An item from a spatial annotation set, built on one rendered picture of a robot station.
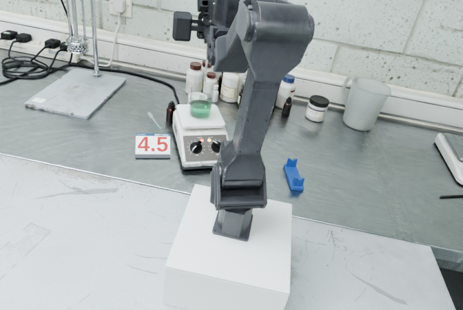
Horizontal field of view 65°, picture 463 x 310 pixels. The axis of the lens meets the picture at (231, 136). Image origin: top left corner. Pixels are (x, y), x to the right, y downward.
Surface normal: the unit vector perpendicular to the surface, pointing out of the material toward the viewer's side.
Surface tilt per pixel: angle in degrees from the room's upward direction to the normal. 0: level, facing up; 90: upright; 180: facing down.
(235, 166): 90
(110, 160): 0
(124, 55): 90
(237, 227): 92
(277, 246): 2
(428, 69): 90
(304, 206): 0
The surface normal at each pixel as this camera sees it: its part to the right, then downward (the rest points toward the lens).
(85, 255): 0.14, -0.84
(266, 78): 0.13, 0.80
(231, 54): 0.07, 0.94
